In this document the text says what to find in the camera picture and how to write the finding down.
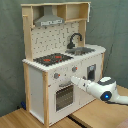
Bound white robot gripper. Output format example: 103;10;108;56
71;76;117;101

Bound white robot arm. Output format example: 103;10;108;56
71;76;128;106

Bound wooden toy play kitchen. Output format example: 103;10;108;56
22;2;105;127

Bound toy ice dispenser panel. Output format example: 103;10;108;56
87;65;96;81

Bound right red stove knob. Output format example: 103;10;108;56
72;66;78;72

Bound red stove knob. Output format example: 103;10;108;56
72;66;78;72
54;73;60;79

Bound toy oven door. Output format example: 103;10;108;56
49;84;74;118

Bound left red stove knob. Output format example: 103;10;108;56
54;73;60;79

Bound grey toy sink basin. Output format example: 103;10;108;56
65;47;95;56

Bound black toy stovetop red burners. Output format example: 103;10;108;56
34;53;71;66

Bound black toy faucet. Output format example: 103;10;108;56
67;33;83;49

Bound grey toy range hood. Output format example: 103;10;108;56
35;5;64;27

